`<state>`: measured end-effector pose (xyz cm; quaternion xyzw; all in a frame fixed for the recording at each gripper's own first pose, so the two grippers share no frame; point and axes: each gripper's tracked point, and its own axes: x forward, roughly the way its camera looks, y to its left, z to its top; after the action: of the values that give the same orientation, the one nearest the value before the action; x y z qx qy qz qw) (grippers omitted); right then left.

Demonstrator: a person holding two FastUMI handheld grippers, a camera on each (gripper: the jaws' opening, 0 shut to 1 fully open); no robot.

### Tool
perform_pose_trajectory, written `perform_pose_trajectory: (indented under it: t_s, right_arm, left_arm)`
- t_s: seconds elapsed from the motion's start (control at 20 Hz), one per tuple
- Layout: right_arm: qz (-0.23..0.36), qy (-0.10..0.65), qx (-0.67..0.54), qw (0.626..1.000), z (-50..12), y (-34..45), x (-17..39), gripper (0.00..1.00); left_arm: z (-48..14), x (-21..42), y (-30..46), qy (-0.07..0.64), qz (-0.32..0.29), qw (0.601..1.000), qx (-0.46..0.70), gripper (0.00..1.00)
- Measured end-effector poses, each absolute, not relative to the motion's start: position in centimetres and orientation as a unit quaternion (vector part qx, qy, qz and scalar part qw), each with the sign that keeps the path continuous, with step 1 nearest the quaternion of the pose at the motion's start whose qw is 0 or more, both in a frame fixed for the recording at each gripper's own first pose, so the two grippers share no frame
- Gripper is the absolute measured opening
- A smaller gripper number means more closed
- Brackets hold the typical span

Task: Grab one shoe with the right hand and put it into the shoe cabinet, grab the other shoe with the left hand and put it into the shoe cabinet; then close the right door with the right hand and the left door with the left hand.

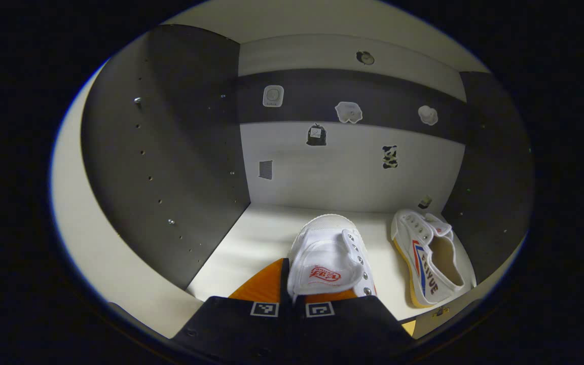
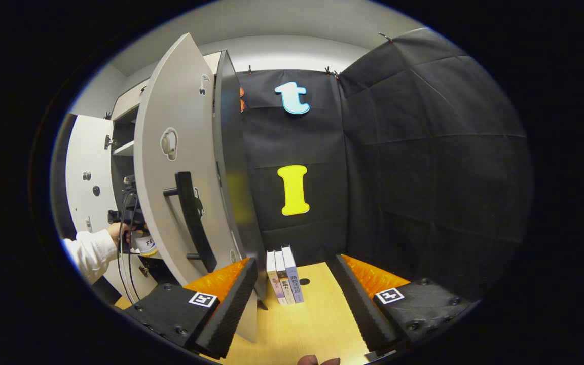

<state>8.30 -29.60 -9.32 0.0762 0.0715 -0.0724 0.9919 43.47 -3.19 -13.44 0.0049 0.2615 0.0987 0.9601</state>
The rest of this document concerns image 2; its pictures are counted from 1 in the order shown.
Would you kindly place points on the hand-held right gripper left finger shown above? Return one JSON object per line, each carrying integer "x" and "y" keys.
{"x": 231, "y": 304}

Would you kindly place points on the dark spine book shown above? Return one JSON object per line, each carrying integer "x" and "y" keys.
{"x": 284, "y": 284}

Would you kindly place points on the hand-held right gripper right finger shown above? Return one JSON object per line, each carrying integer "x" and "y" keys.
{"x": 358, "y": 304}

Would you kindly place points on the white spine book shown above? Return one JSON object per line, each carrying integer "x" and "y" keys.
{"x": 273, "y": 279}

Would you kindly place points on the white cabinet door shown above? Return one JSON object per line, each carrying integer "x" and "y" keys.
{"x": 180, "y": 101}
{"x": 84, "y": 152}

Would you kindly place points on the white and grey shoe cabinet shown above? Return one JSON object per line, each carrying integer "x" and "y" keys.
{"x": 231, "y": 152}

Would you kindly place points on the lilac spine book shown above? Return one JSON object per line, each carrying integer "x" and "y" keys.
{"x": 293, "y": 276}

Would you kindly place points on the black backdrop cloth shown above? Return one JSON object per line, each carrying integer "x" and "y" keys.
{"x": 424, "y": 177}

